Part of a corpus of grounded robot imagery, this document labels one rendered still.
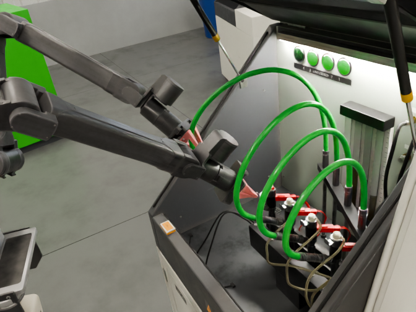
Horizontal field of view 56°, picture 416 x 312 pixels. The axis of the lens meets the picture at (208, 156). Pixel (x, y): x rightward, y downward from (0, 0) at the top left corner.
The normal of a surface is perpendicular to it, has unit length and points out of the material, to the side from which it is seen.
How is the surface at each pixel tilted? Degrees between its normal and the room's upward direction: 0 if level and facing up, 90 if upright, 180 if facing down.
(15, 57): 90
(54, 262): 0
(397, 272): 76
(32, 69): 90
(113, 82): 65
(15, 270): 0
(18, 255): 0
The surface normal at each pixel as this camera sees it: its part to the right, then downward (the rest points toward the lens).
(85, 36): 0.47, 0.40
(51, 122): 0.45, 0.63
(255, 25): 0.25, 0.47
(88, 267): -0.12, -0.85
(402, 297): -0.87, 0.13
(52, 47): -0.10, 0.10
